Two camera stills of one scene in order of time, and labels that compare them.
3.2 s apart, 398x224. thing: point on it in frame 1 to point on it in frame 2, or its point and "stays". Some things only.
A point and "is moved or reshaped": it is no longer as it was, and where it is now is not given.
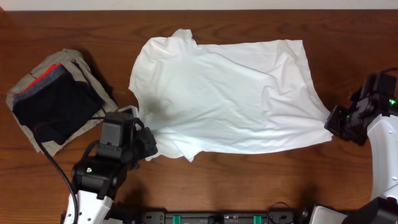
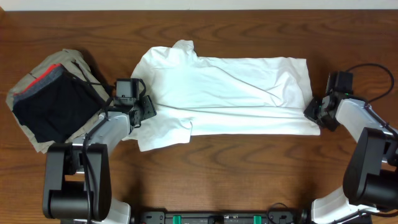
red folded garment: x=47 y=72 stays
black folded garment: x=60 y=110 stays
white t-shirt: x=197 y=98 is moved or reshaped
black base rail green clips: x=217 y=217 stays
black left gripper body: x=143 y=144 to x=143 y=109
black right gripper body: x=346 y=126 to x=313 y=111
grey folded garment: x=52 y=75 stays
